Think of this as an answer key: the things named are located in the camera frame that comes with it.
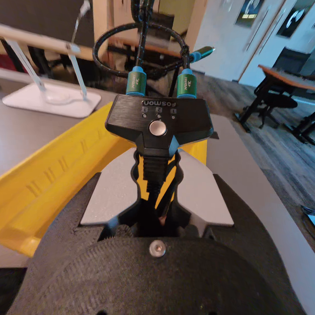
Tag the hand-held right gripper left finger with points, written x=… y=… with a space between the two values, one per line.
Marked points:
x=110 y=192

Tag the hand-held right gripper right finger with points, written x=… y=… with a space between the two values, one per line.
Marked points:
x=204 y=196

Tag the yellow divided plastic bin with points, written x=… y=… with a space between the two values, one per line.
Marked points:
x=49 y=177

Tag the black hdmi switch box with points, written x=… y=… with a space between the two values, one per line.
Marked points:
x=128 y=123

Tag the white board stand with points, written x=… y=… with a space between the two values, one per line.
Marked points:
x=61 y=103

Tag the black stool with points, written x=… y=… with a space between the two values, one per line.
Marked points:
x=278 y=102

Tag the wooden desk with black legs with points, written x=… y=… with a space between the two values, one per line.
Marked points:
x=283 y=76

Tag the phone icon wall sign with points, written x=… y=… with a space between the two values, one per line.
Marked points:
x=249 y=12
x=295 y=17

